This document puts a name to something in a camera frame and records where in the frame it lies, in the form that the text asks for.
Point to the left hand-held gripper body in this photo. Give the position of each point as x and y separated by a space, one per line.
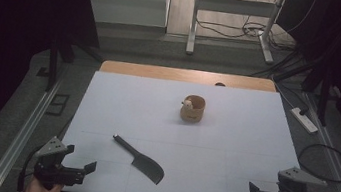
58 173

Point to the black cleaver knife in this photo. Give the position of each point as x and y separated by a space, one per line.
148 167

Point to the wooden cup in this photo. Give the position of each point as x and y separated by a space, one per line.
193 114

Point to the black square frames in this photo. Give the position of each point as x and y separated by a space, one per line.
58 104

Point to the white table mat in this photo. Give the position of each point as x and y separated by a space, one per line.
155 117

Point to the white power strip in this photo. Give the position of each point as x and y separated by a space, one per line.
304 121

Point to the small pale toy figure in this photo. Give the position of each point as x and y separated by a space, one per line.
187 104

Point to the small dark round knob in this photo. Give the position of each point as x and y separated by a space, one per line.
220 84

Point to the white metal stand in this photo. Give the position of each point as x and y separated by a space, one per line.
235 5

